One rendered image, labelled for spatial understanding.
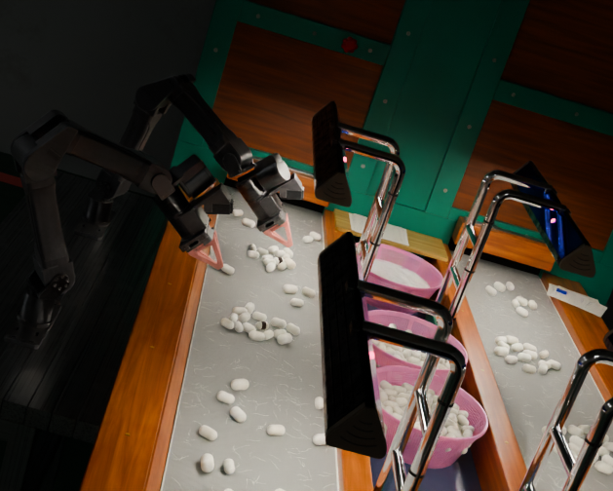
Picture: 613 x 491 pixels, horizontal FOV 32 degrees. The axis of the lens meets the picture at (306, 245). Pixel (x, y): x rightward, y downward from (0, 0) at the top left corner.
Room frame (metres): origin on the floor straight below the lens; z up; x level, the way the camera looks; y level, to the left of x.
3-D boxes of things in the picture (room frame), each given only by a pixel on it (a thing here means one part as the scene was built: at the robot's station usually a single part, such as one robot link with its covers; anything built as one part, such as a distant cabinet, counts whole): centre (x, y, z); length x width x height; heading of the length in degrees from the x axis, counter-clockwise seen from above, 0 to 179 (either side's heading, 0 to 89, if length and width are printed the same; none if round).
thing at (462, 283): (2.53, -0.46, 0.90); 0.20 x 0.19 x 0.45; 7
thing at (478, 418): (1.97, -0.33, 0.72); 0.27 x 0.27 x 0.10
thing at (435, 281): (2.68, -0.24, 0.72); 0.27 x 0.27 x 0.10
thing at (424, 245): (2.90, -0.22, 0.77); 0.33 x 0.15 x 0.01; 97
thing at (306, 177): (2.91, 0.13, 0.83); 0.30 x 0.06 x 0.07; 97
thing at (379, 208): (2.48, -0.07, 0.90); 0.20 x 0.19 x 0.45; 7
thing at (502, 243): (2.99, -0.55, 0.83); 0.30 x 0.06 x 0.07; 97
